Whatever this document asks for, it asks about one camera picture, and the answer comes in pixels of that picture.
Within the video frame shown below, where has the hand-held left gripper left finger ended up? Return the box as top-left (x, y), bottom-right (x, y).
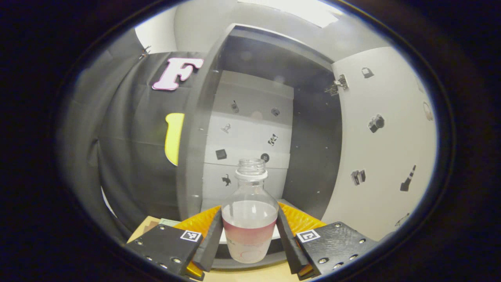
top-left (125, 206), bottom-right (223, 281)

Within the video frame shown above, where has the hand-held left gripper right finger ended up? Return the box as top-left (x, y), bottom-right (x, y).
top-left (276, 202), bottom-right (378, 281)

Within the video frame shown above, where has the clear bottle with pink label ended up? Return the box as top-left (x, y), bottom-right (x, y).
top-left (221, 158), bottom-right (279, 264)

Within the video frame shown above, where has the dark grey cabinet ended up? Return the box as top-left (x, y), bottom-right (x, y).
top-left (176, 23), bottom-right (344, 271)

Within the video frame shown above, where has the black backdrop cloth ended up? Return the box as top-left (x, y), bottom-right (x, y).
top-left (57, 29), bottom-right (208, 243)

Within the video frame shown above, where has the large ceiling light panel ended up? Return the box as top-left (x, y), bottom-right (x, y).
top-left (237, 0), bottom-right (345, 28)

